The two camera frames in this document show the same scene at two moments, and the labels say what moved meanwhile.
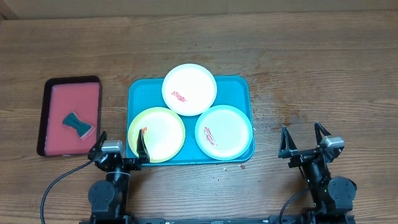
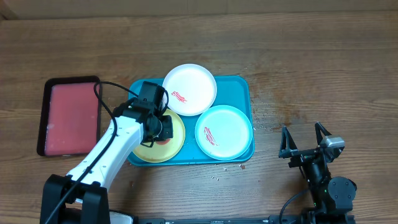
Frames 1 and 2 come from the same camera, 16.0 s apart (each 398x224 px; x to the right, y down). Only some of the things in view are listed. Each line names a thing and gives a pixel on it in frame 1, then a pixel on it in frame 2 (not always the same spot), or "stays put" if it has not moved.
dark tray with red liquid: (70, 120) stays put
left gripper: (134, 165) to (167, 132)
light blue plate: (224, 132) stays put
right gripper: (289, 150) stays put
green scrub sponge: (83, 129) to (163, 142)
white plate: (189, 89) stays put
